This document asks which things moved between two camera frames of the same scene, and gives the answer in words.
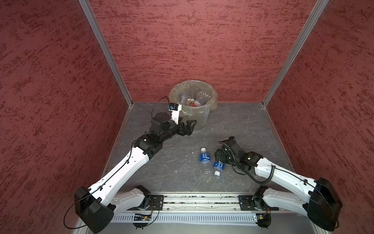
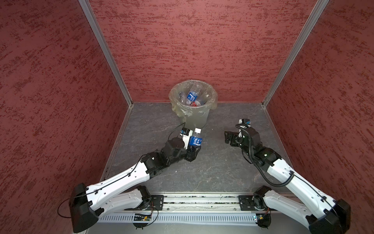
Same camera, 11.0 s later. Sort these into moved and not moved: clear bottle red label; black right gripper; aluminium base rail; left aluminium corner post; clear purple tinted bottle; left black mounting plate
Moved: black right gripper
Not moved: clear bottle red label; aluminium base rail; clear purple tinted bottle; left aluminium corner post; left black mounting plate
